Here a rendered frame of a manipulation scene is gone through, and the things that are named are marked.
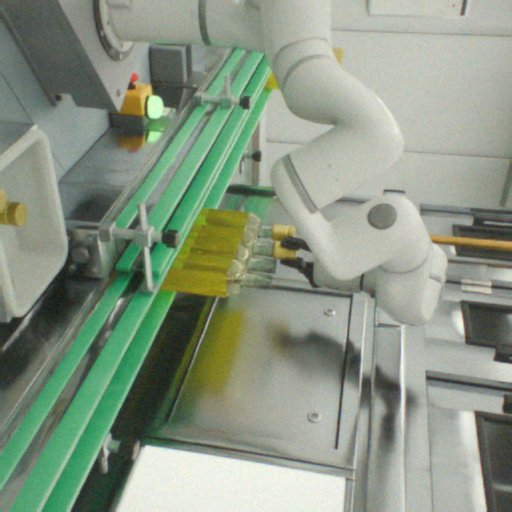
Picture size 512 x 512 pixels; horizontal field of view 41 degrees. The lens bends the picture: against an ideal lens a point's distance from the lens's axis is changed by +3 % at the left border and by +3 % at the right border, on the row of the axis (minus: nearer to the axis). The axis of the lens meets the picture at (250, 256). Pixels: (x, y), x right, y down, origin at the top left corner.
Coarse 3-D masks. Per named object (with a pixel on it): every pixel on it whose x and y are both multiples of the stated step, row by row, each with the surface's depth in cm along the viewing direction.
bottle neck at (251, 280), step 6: (246, 276) 121; (252, 276) 121; (258, 276) 121; (264, 276) 121; (270, 276) 121; (246, 282) 121; (252, 282) 121; (258, 282) 120; (264, 282) 120; (270, 282) 123; (252, 288) 122; (258, 288) 121; (264, 288) 121; (270, 288) 122
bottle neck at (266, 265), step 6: (252, 258) 126; (258, 258) 126; (264, 258) 126; (270, 258) 126; (252, 264) 126; (258, 264) 126; (264, 264) 125; (270, 264) 125; (276, 264) 127; (252, 270) 126; (258, 270) 126; (264, 270) 126; (270, 270) 125
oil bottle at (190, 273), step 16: (176, 256) 123; (192, 256) 124; (208, 256) 123; (176, 272) 121; (192, 272) 120; (208, 272) 120; (224, 272) 119; (240, 272) 120; (160, 288) 124; (176, 288) 123; (192, 288) 122; (208, 288) 121; (224, 288) 121; (240, 288) 121
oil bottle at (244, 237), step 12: (192, 228) 133; (204, 228) 133; (216, 228) 133; (228, 228) 133; (240, 228) 133; (216, 240) 130; (228, 240) 129; (240, 240) 129; (252, 240) 130; (252, 252) 130
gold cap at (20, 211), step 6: (6, 204) 96; (12, 204) 96; (18, 204) 96; (24, 204) 98; (6, 210) 96; (12, 210) 96; (18, 210) 96; (24, 210) 98; (0, 216) 96; (6, 216) 96; (12, 216) 96; (18, 216) 97; (24, 216) 98; (0, 222) 97; (6, 222) 97; (12, 222) 96; (18, 222) 97; (24, 222) 98
